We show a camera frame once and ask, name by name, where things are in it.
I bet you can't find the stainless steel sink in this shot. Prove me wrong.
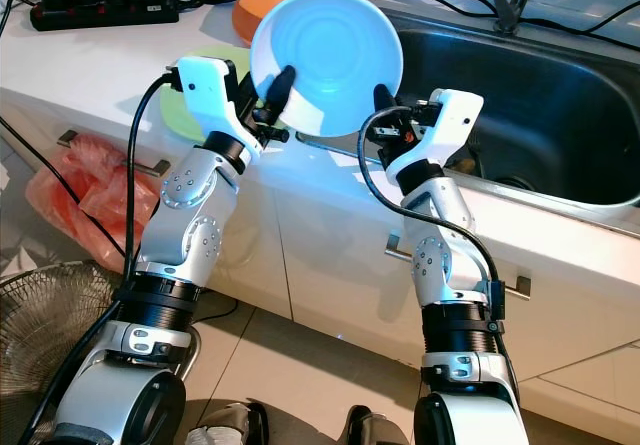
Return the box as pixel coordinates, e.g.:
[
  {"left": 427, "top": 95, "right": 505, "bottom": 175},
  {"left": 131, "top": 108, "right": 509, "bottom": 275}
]
[{"left": 390, "top": 15, "right": 640, "bottom": 213}]

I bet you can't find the orange plastic bag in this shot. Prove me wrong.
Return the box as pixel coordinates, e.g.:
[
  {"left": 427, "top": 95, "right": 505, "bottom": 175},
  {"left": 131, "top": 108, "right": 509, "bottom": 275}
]
[{"left": 24, "top": 133, "right": 163, "bottom": 276}]

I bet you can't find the white bowl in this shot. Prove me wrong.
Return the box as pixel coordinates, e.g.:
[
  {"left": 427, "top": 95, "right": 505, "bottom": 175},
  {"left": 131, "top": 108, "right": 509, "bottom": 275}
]
[{"left": 249, "top": 0, "right": 405, "bottom": 139}]

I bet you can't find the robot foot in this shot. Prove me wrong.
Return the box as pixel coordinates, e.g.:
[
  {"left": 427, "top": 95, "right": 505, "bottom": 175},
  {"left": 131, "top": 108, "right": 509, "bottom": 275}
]
[
  {"left": 188, "top": 400, "right": 269, "bottom": 445},
  {"left": 338, "top": 405, "right": 413, "bottom": 445}
]

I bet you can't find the silver cabinet bar handle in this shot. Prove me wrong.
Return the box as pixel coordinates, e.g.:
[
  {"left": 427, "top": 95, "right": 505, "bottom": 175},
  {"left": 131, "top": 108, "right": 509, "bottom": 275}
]
[
  {"left": 56, "top": 129, "right": 173, "bottom": 178},
  {"left": 384, "top": 233, "right": 533, "bottom": 302}
]

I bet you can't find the black power strip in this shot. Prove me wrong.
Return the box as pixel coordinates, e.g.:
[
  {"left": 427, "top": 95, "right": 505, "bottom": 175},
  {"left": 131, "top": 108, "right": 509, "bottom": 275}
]
[{"left": 28, "top": 0, "right": 177, "bottom": 32}]

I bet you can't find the green plate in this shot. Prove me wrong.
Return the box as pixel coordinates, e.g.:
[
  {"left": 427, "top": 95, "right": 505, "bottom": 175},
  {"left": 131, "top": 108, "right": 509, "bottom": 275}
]
[{"left": 157, "top": 45, "right": 261, "bottom": 148}]

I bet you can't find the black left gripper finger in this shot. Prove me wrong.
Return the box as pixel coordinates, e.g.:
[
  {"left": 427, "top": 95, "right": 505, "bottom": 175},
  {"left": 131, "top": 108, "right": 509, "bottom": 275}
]
[{"left": 263, "top": 65, "right": 297, "bottom": 127}]

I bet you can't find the metal faucet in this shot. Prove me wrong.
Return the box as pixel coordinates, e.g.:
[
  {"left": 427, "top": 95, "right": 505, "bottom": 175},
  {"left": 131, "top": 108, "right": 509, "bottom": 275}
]
[{"left": 490, "top": 0, "right": 543, "bottom": 36}]

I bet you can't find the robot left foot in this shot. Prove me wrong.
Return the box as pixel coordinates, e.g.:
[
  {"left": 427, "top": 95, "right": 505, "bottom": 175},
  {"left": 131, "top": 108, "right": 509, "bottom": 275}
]
[{"left": 188, "top": 400, "right": 269, "bottom": 445}]

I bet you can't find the long black power cable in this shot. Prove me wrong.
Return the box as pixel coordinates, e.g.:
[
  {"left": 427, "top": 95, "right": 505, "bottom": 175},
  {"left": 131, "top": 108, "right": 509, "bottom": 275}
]
[{"left": 0, "top": 113, "right": 131, "bottom": 261}]

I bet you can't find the orange bowl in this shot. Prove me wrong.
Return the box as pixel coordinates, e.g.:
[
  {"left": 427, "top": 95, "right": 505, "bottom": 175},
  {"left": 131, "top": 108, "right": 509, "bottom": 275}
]
[{"left": 232, "top": 0, "right": 349, "bottom": 46}]

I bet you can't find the black floor fan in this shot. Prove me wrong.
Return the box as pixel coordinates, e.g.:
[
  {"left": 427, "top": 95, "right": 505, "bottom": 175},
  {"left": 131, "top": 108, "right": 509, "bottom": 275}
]
[{"left": 0, "top": 263, "right": 126, "bottom": 445}]

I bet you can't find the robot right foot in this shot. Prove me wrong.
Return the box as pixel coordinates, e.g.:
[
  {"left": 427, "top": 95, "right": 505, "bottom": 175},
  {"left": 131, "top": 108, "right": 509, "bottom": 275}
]
[{"left": 338, "top": 405, "right": 413, "bottom": 445}]

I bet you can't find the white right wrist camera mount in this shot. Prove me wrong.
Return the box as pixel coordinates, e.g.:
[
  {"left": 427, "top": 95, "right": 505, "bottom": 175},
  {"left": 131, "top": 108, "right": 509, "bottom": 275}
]
[{"left": 395, "top": 87, "right": 484, "bottom": 184}]

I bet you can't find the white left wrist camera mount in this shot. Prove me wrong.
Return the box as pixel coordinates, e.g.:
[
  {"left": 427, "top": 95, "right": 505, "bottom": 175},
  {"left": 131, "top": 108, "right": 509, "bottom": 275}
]
[{"left": 175, "top": 55, "right": 263, "bottom": 163}]

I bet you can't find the white kitchen cabinet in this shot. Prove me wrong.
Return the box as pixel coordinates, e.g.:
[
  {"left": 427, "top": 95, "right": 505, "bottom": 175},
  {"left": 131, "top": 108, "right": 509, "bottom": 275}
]
[{"left": 0, "top": 85, "right": 640, "bottom": 436}]

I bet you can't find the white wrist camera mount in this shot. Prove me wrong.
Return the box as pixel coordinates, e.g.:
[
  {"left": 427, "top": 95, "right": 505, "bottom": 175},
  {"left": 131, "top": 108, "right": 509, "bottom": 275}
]
[
  {"left": 175, "top": 55, "right": 263, "bottom": 163},
  {"left": 395, "top": 87, "right": 484, "bottom": 184}
]

